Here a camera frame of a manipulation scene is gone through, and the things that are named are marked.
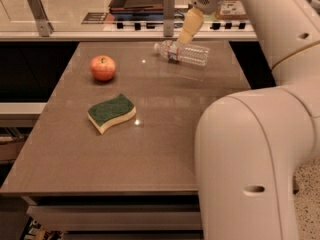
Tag metal glass bracket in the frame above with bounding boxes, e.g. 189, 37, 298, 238
163, 0, 175, 37
27, 0, 54, 37

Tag green and yellow sponge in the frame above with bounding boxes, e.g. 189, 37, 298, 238
87, 94, 136, 134

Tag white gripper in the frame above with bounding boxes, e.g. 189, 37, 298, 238
177, 0, 224, 45

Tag left metal glass bracket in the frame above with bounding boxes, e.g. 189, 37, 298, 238
27, 0, 54, 37

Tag grey table drawer front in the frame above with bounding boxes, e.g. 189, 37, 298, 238
27, 205, 202, 232

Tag clear plastic water bottle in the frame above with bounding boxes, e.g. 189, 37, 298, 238
154, 40, 210, 67

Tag cardboard box with label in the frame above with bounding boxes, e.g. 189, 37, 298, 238
215, 0, 247, 20

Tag middle metal glass bracket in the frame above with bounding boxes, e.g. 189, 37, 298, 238
163, 0, 175, 37

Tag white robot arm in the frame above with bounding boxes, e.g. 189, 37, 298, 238
179, 0, 320, 240

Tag red apple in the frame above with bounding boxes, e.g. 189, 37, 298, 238
90, 55, 116, 82

